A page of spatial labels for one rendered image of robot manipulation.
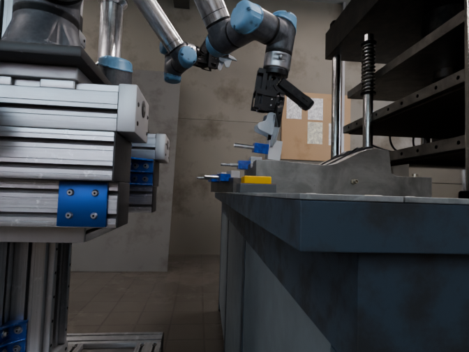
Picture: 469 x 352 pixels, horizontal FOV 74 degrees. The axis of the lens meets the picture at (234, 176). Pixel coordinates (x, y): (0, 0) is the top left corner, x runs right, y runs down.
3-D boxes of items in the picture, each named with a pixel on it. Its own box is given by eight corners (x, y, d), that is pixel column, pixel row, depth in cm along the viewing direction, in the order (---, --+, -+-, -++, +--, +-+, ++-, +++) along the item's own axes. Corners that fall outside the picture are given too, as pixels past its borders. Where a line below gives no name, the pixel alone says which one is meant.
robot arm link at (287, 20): (262, 12, 87) (283, 24, 92) (257, 52, 88) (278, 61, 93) (283, 4, 81) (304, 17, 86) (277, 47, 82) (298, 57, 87)
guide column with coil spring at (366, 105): (364, 259, 174) (366, 33, 181) (359, 258, 180) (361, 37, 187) (373, 260, 175) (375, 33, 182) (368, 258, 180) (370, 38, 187)
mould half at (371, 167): (255, 193, 83) (256, 142, 84) (243, 193, 109) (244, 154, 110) (431, 198, 87) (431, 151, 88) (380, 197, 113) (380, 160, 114)
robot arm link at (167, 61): (169, 75, 130) (170, 49, 130) (160, 82, 139) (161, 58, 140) (187, 79, 134) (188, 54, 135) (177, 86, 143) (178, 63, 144)
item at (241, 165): (220, 172, 99) (221, 155, 99) (220, 173, 104) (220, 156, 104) (261, 173, 100) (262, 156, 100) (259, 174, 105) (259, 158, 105)
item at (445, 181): (408, 201, 144) (408, 163, 145) (377, 200, 171) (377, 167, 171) (508, 204, 148) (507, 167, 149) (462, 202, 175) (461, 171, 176)
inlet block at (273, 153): (233, 154, 86) (236, 135, 85) (232, 154, 91) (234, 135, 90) (280, 160, 87) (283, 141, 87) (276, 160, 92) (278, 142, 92)
